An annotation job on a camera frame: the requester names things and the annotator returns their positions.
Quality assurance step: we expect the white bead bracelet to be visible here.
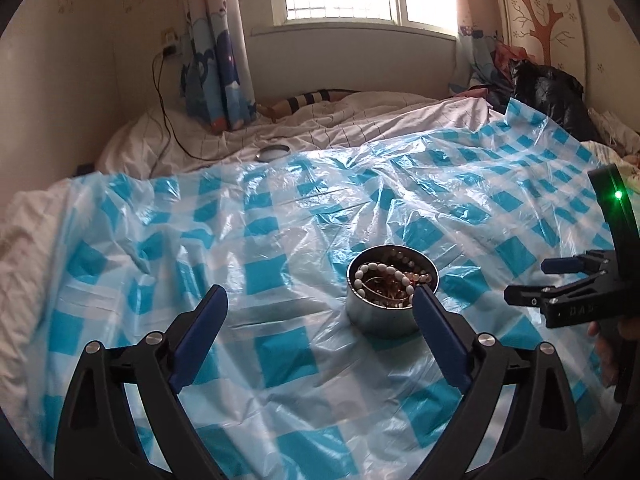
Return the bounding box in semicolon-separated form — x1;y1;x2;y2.
352;260;417;297

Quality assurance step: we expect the jewelry pile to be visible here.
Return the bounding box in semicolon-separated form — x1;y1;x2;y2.
352;250;437;309

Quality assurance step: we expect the person right hand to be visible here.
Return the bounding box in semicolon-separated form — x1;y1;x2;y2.
588;318;640;387

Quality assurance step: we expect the round silver metal tin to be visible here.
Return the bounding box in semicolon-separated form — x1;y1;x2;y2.
345;245;439;339

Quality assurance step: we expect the black clothes pile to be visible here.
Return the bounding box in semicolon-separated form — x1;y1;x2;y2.
494;42;603;143

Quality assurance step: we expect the tree decorated wardrobe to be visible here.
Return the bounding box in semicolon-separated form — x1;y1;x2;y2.
498;0;639;130

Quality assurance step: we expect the round tin lid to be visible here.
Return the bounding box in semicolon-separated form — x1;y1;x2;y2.
255;144;291;164

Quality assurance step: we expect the striped pillow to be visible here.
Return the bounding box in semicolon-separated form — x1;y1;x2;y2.
256;89;356;122

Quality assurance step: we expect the blue cartoon curtain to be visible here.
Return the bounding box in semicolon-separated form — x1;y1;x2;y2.
180;0;256;134

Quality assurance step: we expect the black charger cable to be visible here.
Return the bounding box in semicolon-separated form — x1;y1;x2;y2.
148;44;237;179

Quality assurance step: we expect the wall power socket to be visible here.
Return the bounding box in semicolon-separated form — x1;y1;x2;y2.
160;27;181;58

